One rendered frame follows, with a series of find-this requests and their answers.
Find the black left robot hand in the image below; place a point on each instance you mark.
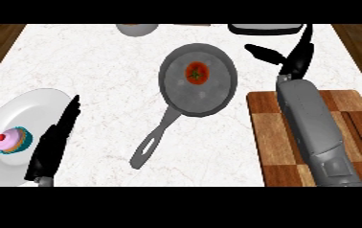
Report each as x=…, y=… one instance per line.
x=52, y=142

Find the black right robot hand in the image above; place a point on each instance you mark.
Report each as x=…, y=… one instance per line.
x=297, y=57

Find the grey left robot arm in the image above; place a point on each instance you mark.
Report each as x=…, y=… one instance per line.
x=45, y=182

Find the red tomato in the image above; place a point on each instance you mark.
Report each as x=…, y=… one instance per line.
x=197, y=73

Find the grey frying pan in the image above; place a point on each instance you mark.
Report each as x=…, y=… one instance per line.
x=197, y=80

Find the wooden cutting board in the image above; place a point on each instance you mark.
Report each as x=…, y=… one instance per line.
x=278, y=136

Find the pink cupcake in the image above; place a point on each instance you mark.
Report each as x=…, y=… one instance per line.
x=15, y=140

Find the white plate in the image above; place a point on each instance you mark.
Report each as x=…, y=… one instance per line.
x=28, y=117

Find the black and grey appliance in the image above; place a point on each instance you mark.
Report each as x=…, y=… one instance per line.
x=263, y=29

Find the grey bowl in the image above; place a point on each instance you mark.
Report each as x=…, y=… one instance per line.
x=136, y=29

